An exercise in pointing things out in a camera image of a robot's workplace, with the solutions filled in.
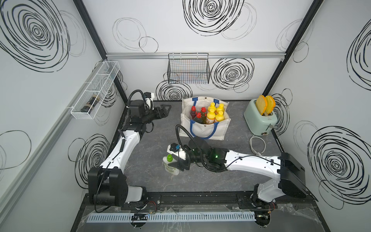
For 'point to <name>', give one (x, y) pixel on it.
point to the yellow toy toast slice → (261, 104)
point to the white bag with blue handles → (189, 127)
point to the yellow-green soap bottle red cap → (204, 115)
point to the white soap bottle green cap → (168, 159)
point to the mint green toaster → (262, 124)
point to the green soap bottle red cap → (198, 119)
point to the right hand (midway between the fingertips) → (170, 158)
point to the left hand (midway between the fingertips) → (165, 107)
